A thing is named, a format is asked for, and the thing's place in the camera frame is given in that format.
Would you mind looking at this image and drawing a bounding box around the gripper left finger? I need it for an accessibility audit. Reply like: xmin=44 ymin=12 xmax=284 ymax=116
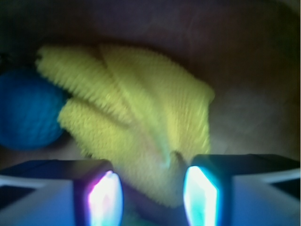
xmin=0 ymin=160 xmax=123 ymax=226

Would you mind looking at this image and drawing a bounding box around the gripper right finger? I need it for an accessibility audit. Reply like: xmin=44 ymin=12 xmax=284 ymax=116
xmin=183 ymin=154 xmax=301 ymax=226

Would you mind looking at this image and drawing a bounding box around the yellow cloth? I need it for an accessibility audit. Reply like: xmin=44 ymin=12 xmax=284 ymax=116
xmin=35 ymin=44 xmax=214 ymax=208

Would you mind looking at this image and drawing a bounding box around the blue felt ball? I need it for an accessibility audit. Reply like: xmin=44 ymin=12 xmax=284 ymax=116
xmin=0 ymin=69 xmax=67 ymax=151

